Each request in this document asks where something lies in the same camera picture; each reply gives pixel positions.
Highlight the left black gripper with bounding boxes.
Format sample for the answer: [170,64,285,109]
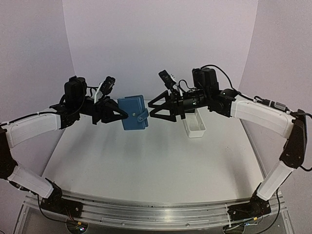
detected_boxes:
[75,95,129,125]

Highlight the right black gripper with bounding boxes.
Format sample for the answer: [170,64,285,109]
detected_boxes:
[149,88,211,122]

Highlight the blue card holder wallet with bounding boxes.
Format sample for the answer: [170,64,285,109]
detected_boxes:
[117,95,149,131]

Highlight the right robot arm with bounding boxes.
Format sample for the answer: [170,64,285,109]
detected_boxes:
[148,65,309,201]

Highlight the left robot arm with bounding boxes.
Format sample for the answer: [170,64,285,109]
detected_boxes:
[0,76,128,212]

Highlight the white plastic tray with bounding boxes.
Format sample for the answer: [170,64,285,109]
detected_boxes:
[182,109,206,138]

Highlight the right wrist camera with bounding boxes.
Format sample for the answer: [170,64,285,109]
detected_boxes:
[158,70,183,97]

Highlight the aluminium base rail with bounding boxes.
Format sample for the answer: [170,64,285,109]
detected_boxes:
[14,191,294,234]

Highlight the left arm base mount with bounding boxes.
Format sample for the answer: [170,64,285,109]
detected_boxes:
[39,178,83,218]

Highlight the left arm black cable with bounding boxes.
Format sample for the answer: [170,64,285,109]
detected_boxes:
[35,192,71,221]

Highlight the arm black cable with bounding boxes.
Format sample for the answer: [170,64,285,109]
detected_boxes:
[199,64,312,171]
[35,192,71,221]

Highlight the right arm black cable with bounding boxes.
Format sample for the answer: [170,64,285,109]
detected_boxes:
[199,64,312,171]

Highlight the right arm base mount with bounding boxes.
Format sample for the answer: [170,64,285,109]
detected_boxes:
[227,191,271,221]

